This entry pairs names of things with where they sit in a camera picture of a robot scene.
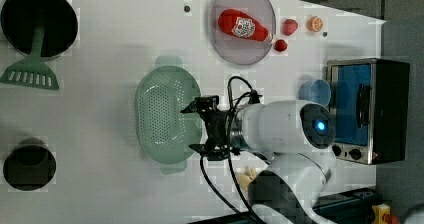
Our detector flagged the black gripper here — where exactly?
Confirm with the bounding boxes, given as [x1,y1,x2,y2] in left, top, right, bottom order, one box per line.
[181,96,231,161]

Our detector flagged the green plastic strainer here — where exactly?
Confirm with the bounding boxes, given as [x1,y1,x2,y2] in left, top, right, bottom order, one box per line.
[134,56,202,175]

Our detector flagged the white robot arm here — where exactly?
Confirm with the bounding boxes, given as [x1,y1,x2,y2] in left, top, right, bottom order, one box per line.
[182,95,336,224]

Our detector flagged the small red toy strawberry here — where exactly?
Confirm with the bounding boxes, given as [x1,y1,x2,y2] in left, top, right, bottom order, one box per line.
[274,39,288,52]

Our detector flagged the red toy ketchup bottle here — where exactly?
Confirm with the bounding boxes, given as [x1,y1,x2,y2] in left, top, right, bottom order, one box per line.
[218,9,273,43]

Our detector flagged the blue plastic cup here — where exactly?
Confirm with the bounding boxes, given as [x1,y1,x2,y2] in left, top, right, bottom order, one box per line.
[299,79,331,107]

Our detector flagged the large pink toy strawberry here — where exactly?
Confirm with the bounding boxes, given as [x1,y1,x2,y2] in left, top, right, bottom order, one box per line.
[282,19,298,36]

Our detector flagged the grey round plate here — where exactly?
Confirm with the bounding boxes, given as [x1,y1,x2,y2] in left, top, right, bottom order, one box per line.
[209,0,276,65]

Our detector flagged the toy orange half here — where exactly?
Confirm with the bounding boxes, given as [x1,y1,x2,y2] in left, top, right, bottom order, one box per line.
[307,16,324,32]

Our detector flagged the silver toaster oven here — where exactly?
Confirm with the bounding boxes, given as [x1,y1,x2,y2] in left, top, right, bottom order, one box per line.
[326,58,410,165]

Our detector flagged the green slotted spatula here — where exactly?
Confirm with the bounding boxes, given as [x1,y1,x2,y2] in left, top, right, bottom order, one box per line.
[1,24,59,90]

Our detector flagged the small black cup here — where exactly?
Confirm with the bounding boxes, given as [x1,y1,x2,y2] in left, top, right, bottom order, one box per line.
[3,138,57,191]

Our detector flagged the black round pot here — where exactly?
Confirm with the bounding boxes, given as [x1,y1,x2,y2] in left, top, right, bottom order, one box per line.
[1,0,78,58]

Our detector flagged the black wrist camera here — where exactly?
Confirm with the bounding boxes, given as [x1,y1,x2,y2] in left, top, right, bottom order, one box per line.
[195,95,219,110]

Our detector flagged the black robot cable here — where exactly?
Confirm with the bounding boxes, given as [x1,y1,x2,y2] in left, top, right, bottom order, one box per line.
[199,75,268,224]

